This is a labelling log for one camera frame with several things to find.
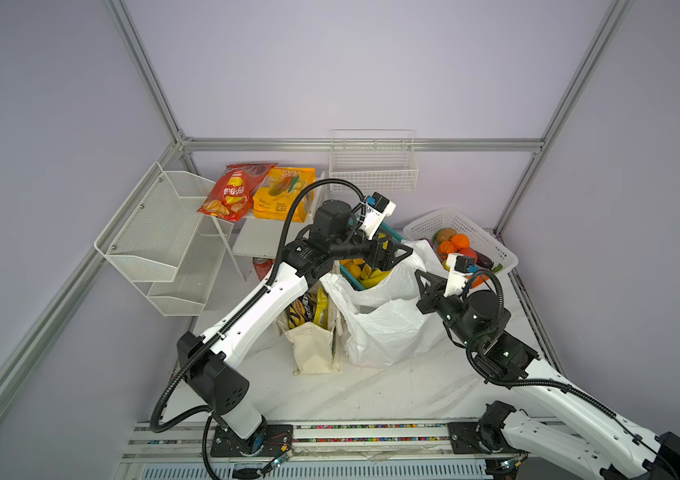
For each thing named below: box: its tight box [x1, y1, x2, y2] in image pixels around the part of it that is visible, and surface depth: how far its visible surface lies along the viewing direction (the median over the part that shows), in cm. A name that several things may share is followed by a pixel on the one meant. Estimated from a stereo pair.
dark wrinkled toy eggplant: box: [475, 250, 494, 269], surface depth 109 cm
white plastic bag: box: [320, 240, 442, 368], surface depth 72 cm
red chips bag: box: [198, 163, 278, 222], surface depth 81 cm
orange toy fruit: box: [450, 233, 471, 250], surface depth 110 cm
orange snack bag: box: [252, 167, 317, 223], surface depth 78 cm
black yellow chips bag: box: [288, 294, 315, 330], surface depth 79 cm
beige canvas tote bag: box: [277, 297, 341, 375], surface depth 76 cm
